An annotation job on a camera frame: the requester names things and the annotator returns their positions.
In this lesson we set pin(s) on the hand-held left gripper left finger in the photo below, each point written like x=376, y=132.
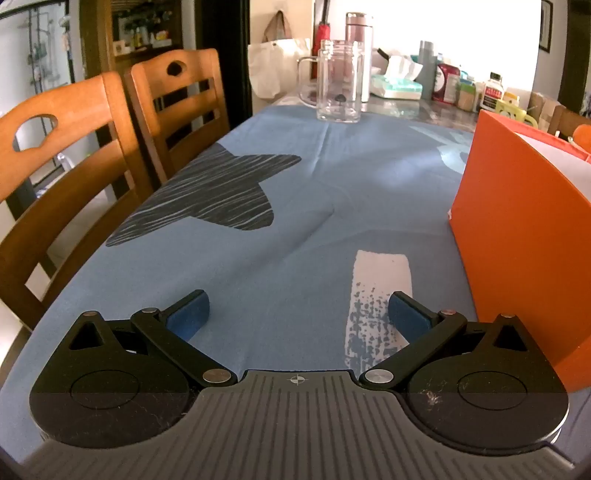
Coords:
x=189, y=317

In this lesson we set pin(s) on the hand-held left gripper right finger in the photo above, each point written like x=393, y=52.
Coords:
x=408, y=314

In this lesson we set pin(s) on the orange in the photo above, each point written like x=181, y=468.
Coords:
x=582, y=137

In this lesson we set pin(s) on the blue printed tablecloth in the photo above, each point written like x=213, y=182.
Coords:
x=300, y=221

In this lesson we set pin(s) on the wooden chair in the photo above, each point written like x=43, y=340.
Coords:
x=69, y=184
x=558, y=121
x=184, y=97

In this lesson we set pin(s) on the wooden toothpick jar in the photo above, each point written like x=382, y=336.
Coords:
x=466, y=98

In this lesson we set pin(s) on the yellow-green mug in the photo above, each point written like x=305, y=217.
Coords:
x=512, y=113

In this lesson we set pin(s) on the teal tissue pack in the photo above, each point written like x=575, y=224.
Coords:
x=397, y=85

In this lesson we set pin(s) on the red snack packet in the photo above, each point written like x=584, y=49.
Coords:
x=448, y=83

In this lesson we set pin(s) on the black-capped bottle with red label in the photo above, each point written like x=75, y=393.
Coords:
x=491, y=94

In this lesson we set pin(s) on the clear glass mug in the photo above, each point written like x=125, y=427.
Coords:
x=339, y=83

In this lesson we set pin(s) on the grey cylindrical bottle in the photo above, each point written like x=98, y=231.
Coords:
x=427, y=69

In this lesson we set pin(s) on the white tote bag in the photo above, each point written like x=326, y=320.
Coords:
x=272, y=69

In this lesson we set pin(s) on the pink thermos bottle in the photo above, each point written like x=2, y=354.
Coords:
x=364, y=27

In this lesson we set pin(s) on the red folded umbrella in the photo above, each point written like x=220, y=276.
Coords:
x=322, y=34

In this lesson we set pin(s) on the wooden shelf cabinet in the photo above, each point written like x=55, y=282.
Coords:
x=138, y=27

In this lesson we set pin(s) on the metal drying rack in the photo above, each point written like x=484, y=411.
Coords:
x=44, y=46

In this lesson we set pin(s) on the small framed picture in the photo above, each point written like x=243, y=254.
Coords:
x=546, y=25

